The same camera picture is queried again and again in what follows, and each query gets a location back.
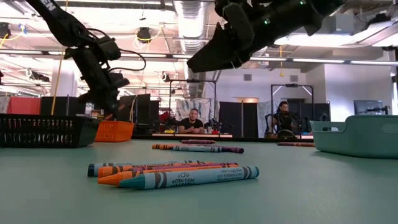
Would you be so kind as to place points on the black background robot arm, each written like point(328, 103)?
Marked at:
point(214, 124)

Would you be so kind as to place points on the teal plastic bin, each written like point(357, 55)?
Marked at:
point(357, 140)

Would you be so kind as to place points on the person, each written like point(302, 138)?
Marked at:
point(283, 119)
point(191, 124)

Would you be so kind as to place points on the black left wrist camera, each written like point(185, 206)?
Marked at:
point(119, 81)

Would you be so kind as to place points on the black plastic basket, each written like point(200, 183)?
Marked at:
point(46, 130)

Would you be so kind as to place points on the grey ceiling air unit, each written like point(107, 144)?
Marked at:
point(339, 25)

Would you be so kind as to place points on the dark blue crayon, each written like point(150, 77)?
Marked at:
point(91, 170)

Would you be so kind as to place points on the black ceiling spotlight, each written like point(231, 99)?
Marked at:
point(165, 77)
point(144, 35)
point(4, 31)

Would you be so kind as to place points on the wooden background table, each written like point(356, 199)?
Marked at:
point(168, 135)

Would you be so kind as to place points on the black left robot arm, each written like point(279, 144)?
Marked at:
point(62, 25)

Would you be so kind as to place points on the teal table mat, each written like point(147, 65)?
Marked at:
point(62, 202)

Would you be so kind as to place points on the patterned hanging cloth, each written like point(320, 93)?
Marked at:
point(183, 109)

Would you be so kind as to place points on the black partition panel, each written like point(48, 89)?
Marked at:
point(59, 105)
point(233, 118)
point(143, 107)

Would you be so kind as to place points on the red partition panel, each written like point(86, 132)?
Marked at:
point(25, 105)

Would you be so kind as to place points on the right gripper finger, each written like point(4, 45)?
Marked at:
point(224, 53)

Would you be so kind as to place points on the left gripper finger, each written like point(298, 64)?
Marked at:
point(112, 112)

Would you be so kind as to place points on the orange plastic basket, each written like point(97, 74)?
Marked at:
point(115, 132)

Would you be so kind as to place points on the black metal frame rig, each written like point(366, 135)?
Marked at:
point(192, 81)
point(292, 85)

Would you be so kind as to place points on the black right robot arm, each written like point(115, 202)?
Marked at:
point(329, 5)

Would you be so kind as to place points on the long ceiling light bar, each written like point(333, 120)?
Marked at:
point(149, 55)

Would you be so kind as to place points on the silver ventilation duct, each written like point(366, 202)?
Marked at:
point(191, 25)

